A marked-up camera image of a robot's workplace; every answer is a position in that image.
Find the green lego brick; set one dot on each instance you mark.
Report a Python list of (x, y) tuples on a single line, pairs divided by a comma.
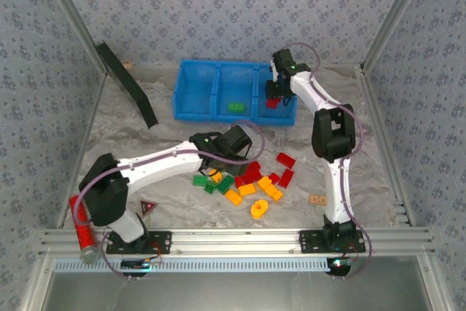
[(210, 188), (199, 180), (236, 107), (225, 183)]

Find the yellow lego brick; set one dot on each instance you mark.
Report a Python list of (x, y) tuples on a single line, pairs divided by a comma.
[(273, 192), (233, 197), (215, 176), (265, 181), (247, 189)]

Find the red lego brick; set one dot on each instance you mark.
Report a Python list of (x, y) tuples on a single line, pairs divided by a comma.
[(239, 181), (274, 178), (286, 178), (252, 172), (285, 160), (271, 103)]

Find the yellow round flame-print piece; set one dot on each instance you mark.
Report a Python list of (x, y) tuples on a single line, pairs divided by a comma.
[(259, 209)]

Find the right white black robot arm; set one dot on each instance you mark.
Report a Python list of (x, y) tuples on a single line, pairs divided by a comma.
[(335, 187)]

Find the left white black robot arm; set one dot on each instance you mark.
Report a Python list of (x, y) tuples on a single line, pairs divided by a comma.
[(156, 165)]

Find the blue plastic bin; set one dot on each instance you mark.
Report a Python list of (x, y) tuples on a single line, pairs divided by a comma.
[(194, 89), (234, 85), (276, 121)]

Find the triangular warning sign piece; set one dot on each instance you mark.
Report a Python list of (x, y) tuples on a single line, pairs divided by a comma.
[(147, 207)]

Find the small wooden tag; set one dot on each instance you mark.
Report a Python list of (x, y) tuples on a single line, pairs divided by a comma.
[(317, 200)]

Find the red cylinder can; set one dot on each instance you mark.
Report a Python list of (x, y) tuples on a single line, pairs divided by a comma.
[(82, 231)]

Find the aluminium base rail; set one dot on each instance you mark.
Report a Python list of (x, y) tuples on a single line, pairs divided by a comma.
[(236, 242)]

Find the aluminium side rail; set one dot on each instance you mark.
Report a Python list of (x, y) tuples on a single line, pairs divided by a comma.
[(89, 125), (386, 143)]

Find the aluminium frame post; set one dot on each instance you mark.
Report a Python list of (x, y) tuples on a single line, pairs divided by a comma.
[(394, 16), (74, 16)]

